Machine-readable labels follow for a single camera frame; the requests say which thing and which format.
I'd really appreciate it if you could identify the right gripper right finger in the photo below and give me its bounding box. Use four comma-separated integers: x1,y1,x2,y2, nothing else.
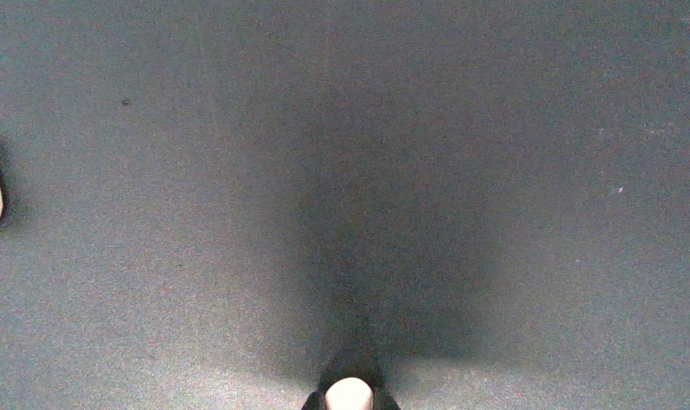
373,388,401,410

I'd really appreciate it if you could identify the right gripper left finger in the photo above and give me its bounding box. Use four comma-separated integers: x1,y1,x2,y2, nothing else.
301,391,327,410

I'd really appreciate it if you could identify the white earbud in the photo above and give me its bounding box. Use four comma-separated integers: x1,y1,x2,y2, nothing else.
325,377,375,410

